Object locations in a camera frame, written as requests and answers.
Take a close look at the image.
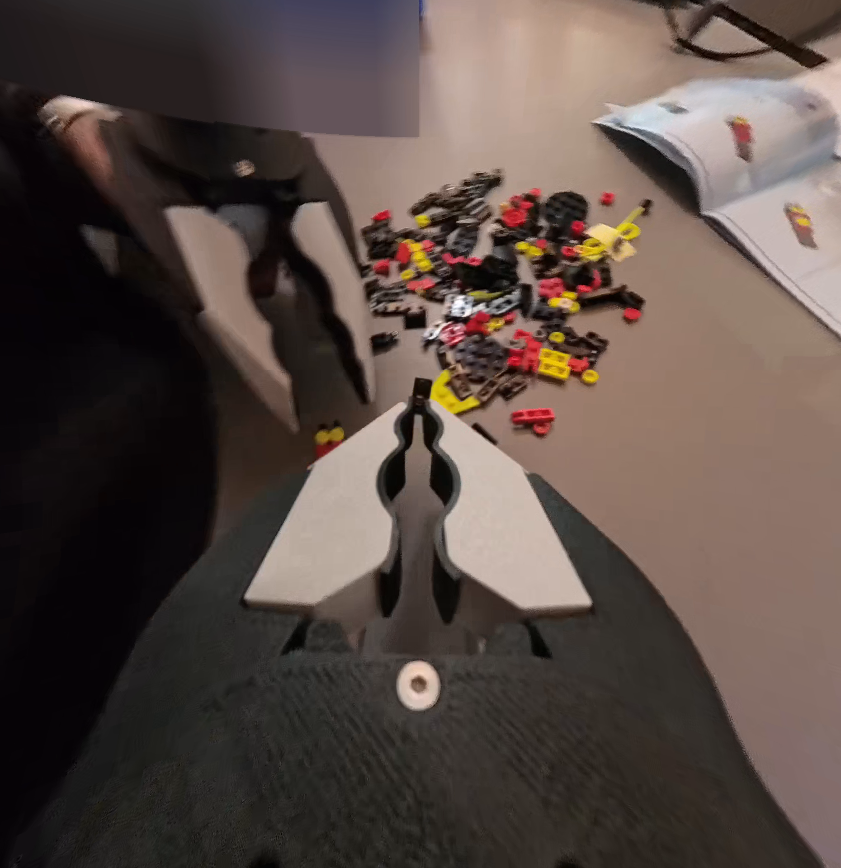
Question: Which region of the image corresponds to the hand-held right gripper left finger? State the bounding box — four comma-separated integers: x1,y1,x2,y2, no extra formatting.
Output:
243,401,413,648

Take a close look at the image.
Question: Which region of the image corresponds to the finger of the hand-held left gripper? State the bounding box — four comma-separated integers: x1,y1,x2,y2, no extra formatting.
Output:
164,205,301,434
289,200,378,406

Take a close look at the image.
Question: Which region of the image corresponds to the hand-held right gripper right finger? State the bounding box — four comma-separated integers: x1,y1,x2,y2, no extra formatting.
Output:
420,399,593,645

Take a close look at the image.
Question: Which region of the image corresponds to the pile of lego pieces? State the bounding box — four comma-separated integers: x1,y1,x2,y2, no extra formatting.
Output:
358,170,648,408

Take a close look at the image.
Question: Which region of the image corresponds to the lego instruction booklet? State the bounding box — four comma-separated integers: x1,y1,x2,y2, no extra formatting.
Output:
592,54,841,350

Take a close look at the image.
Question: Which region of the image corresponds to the yellow wedge lego plate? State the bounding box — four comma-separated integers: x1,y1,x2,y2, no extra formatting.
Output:
430,369,482,415

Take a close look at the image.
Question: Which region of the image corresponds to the person's left hand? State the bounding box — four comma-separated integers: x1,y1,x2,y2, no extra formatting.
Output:
41,95,126,198

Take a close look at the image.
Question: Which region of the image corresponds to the black chair base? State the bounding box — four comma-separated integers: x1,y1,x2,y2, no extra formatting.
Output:
654,0,828,69

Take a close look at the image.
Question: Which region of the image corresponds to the neon yellow string with tape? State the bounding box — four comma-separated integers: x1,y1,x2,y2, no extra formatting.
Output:
586,198,653,262

